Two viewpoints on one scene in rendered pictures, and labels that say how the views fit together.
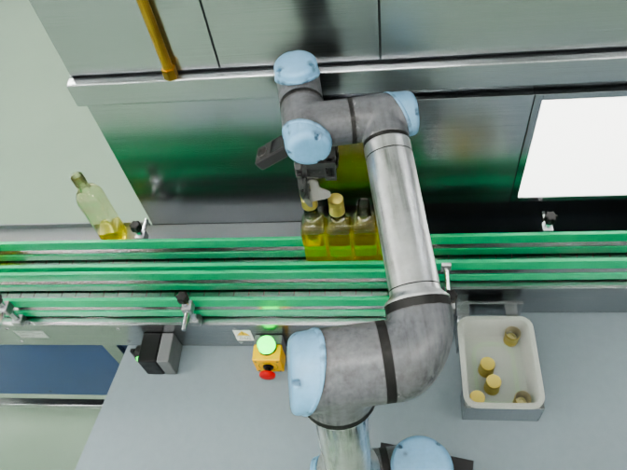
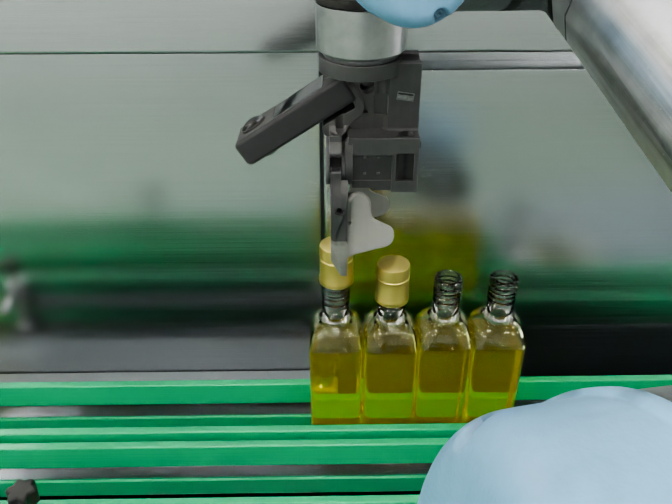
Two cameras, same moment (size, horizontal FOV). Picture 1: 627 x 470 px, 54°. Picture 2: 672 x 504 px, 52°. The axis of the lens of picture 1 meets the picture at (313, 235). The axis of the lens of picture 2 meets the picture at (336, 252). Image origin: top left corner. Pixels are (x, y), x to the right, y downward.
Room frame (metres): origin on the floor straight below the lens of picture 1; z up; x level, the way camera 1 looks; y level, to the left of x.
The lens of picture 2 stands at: (0.27, 0.13, 1.56)
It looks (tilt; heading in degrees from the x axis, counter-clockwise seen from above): 33 degrees down; 347
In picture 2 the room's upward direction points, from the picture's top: straight up
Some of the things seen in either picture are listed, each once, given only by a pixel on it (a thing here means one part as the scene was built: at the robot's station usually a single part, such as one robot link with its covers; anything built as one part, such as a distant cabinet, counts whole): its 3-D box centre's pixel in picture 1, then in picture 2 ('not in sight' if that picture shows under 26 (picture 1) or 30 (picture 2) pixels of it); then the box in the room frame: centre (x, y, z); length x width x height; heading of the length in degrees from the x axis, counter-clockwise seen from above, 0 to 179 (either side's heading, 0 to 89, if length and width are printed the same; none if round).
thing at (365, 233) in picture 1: (366, 242); (436, 386); (0.81, -0.12, 0.99); 0.06 x 0.06 x 0.21; 77
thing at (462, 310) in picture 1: (494, 357); not in sight; (0.55, -0.37, 0.79); 0.27 x 0.17 x 0.08; 168
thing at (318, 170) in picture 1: (313, 149); (367, 120); (0.83, -0.03, 1.31); 0.09 x 0.08 x 0.12; 77
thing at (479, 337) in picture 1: (496, 366); not in sight; (0.52, -0.36, 0.80); 0.22 x 0.17 x 0.09; 168
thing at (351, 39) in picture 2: not in sight; (360, 28); (0.83, -0.03, 1.39); 0.08 x 0.08 x 0.05
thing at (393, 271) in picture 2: (336, 204); (392, 280); (0.82, -0.06, 1.14); 0.04 x 0.04 x 0.04
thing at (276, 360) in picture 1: (270, 354); not in sight; (0.67, 0.16, 0.79); 0.07 x 0.07 x 0.07; 78
